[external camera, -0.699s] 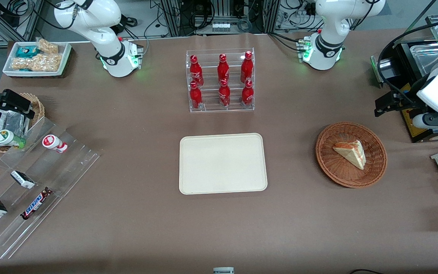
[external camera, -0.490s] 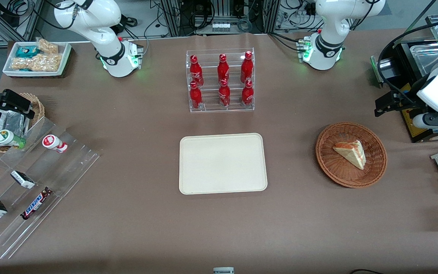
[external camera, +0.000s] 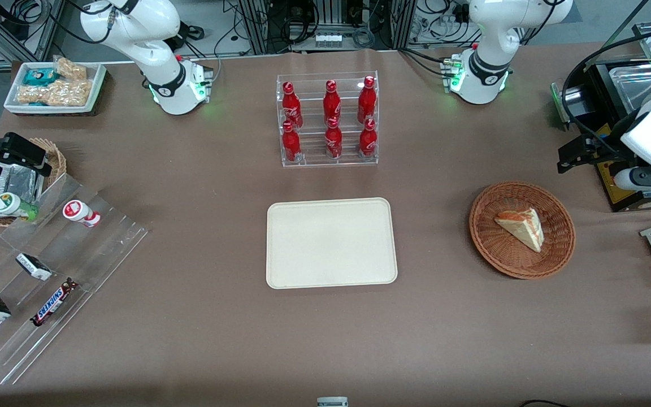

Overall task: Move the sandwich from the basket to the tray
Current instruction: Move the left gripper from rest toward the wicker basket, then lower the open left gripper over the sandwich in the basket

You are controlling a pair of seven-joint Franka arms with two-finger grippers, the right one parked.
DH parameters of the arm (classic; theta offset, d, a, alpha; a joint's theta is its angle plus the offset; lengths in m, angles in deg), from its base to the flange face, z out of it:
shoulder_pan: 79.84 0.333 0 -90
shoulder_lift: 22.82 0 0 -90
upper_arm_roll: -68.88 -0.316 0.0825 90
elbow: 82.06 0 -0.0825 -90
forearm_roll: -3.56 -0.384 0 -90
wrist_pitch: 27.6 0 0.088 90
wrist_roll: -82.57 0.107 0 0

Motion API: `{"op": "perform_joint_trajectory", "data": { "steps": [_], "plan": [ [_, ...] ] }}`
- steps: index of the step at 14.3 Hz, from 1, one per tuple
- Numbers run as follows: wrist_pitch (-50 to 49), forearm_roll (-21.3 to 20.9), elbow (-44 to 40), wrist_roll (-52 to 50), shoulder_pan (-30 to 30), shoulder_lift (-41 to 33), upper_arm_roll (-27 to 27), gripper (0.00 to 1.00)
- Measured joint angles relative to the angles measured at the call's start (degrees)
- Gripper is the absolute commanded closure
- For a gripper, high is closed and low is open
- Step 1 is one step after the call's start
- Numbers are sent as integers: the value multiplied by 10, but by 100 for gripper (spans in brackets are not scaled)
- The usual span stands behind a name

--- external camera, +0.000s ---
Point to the cream plastic serving tray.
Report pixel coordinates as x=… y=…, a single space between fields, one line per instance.
x=331 y=243

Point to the white rectangular snack tray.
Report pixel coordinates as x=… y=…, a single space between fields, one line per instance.
x=96 y=85

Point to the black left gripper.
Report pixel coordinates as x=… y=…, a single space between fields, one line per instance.
x=611 y=144

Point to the clear acrylic bottle rack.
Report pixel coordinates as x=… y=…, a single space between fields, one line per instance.
x=328 y=155

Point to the red white yogurt bottle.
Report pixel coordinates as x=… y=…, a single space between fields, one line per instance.
x=78 y=212

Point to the brown round wicker basket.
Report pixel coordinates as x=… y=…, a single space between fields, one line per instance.
x=492 y=246

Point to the teal snack packet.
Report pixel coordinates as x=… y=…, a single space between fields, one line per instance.
x=39 y=76

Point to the small rice cracker pack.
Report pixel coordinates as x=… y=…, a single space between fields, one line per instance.
x=71 y=69

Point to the clear acrylic stepped display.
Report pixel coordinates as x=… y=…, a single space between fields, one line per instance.
x=94 y=254

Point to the snickers chocolate bar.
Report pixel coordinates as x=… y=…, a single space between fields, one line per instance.
x=53 y=302

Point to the white label tag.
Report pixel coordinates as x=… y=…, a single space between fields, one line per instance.
x=332 y=402

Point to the shiny metal pan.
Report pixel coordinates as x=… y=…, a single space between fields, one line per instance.
x=633 y=85

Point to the silver foil bag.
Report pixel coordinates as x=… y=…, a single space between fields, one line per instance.
x=14 y=181

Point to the triangle sandwich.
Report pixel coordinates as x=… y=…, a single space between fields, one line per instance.
x=523 y=227

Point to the white power strip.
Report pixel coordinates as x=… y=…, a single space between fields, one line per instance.
x=328 y=40

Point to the aluminium frame rack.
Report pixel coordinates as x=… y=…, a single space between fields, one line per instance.
x=257 y=25

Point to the green white yogurt bottle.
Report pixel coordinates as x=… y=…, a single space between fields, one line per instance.
x=12 y=204

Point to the large rice cracker pack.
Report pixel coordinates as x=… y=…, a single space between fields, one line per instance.
x=57 y=93

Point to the light brown wicker basket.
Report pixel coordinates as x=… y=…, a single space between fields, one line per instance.
x=59 y=161

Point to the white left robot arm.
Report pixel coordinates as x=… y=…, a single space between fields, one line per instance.
x=492 y=56

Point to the red cola bottle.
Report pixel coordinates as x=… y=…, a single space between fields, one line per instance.
x=331 y=104
x=367 y=104
x=291 y=110
x=291 y=146
x=368 y=141
x=334 y=142

